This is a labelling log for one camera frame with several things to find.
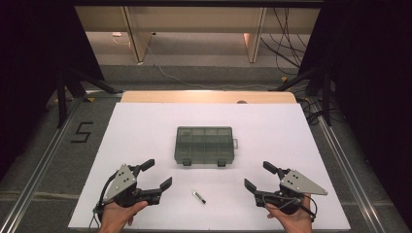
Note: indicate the person's right hand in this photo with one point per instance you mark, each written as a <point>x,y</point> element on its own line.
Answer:
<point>296,223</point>

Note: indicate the black curtain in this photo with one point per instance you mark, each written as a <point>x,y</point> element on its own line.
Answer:
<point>372,81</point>
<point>29,64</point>

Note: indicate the grey translucent compartment box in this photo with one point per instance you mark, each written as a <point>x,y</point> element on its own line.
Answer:
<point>204,145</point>

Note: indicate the aluminium floor rail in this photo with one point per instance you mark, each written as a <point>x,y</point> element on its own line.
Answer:
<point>39,171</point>
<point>346,171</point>

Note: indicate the black metal stand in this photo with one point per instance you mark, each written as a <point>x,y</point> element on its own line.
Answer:
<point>61,97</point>
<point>326,97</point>

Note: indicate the person's left hand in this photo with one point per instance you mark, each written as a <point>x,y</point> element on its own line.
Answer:
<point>116,218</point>

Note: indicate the white power adapter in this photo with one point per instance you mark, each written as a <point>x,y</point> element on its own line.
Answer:
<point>117,34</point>

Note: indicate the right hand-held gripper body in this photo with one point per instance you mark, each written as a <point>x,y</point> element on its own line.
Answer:
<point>298,184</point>

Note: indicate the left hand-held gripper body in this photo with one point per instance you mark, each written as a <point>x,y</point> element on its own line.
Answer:
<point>124,181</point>

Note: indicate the light wooden bench table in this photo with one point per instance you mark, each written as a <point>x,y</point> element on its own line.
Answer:
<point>194,19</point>

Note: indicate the small metal screw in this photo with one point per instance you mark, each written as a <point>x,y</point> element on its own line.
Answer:
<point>199,197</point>

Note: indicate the white table cover sheet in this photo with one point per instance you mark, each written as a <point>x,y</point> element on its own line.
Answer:
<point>145,136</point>

